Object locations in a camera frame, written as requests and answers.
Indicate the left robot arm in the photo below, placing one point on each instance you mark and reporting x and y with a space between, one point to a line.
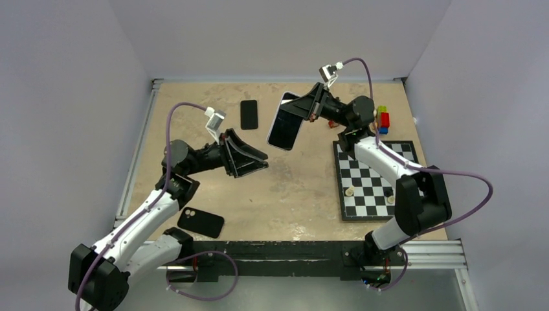
102 274

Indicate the phone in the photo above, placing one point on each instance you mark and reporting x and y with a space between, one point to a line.
285 127

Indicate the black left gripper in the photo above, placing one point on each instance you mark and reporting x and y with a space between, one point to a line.
238 158

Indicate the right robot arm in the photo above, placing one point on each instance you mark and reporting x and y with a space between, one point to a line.
421 199

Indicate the black smartphone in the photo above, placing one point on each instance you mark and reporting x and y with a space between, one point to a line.
249 114

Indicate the black chess piece middle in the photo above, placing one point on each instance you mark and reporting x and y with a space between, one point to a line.
388 192

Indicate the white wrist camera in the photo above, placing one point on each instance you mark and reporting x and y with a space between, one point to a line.
329 74
215 118

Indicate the black white chessboard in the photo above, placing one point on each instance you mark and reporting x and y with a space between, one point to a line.
368 202

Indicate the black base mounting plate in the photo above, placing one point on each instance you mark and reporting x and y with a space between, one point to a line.
345 260

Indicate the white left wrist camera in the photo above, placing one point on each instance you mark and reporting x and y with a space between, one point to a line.
215 118

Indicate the colourful toy brick car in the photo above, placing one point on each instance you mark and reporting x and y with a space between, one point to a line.
382 119

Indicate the black phone case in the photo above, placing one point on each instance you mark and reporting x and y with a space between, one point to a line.
201 222

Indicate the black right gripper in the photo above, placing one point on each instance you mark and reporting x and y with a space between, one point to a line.
305 106

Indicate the white chess piece left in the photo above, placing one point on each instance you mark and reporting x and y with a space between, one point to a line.
349 191

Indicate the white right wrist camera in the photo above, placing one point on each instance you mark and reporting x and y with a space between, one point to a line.
329 74

